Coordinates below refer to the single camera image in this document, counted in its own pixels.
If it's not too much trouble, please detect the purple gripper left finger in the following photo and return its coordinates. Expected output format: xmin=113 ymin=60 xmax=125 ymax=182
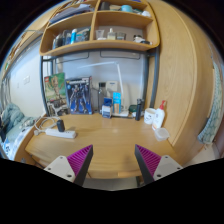
xmin=45 ymin=145 xmax=93 ymax=186

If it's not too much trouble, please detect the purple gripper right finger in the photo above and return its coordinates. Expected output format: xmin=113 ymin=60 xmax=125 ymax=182
xmin=135 ymin=145 xmax=182 ymax=185

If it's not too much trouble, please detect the black charger plug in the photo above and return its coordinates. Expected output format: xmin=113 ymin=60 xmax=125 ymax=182
xmin=56 ymin=120 xmax=65 ymax=132

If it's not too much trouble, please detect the white power strip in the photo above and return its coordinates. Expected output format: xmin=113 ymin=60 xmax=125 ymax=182
xmin=45 ymin=129 xmax=76 ymax=139

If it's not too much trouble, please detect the clear plastic container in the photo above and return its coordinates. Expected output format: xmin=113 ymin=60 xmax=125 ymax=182
xmin=154 ymin=128 xmax=170 ymax=141

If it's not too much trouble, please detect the white pump lotion bottle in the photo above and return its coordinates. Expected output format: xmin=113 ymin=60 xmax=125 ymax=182
xmin=152 ymin=100 xmax=166 ymax=130

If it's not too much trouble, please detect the white mug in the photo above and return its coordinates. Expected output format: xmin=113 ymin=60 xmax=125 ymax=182
xmin=144 ymin=108 xmax=156 ymax=125

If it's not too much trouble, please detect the black tumbler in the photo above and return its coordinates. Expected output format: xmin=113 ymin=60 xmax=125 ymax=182
xmin=135 ymin=98 xmax=143 ymax=121

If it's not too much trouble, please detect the white desk lamp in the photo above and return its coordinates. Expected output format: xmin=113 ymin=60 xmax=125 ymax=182
xmin=84 ymin=61 xmax=129 ymax=117

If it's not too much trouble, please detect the green checkered towel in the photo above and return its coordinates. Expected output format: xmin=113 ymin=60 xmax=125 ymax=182
xmin=197 ymin=63 xmax=223 ymax=144

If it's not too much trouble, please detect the small blue white box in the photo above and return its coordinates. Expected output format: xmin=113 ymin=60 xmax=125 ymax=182
xmin=102 ymin=97 xmax=112 ymax=118

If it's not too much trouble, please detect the blue robot model box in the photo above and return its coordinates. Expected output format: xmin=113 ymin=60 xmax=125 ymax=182
xmin=65 ymin=76 xmax=92 ymax=115

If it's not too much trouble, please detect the tall blue orange box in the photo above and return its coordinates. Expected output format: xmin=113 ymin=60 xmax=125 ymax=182
xmin=113 ymin=92 xmax=121 ymax=114

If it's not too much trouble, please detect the green blanket on bed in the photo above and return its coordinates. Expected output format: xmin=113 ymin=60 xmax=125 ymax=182
xmin=0 ymin=103 xmax=35 ymax=141

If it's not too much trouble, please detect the green Groot box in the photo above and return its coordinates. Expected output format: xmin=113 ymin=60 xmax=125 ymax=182
xmin=44 ymin=73 xmax=69 ymax=116

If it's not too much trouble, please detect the dark glass bottle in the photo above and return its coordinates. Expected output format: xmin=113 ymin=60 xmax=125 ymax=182
xmin=98 ymin=82 xmax=106 ymax=114

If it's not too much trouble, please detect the wooden wardrobe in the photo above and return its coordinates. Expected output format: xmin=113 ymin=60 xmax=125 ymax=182
xmin=149 ymin=0 xmax=214 ymax=163

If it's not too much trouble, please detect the blue can on shelf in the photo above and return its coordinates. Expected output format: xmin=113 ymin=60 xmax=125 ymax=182
xmin=70 ymin=29 xmax=77 ymax=44

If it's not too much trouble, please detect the white bottle on shelf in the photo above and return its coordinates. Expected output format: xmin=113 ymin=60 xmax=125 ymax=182
xmin=107 ymin=29 xmax=116 ymax=40

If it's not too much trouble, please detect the teal bowl on shelf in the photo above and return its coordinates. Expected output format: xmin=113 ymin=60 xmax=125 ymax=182
xmin=121 ymin=5 xmax=133 ymax=13

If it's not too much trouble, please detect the white cable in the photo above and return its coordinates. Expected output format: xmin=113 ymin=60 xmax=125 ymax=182
xmin=33 ymin=116 xmax=61 ymax=136

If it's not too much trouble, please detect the wooden wall shelf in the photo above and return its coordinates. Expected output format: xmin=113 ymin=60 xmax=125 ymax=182
xmin=39 ymin=0 xmax=160 ymax=56

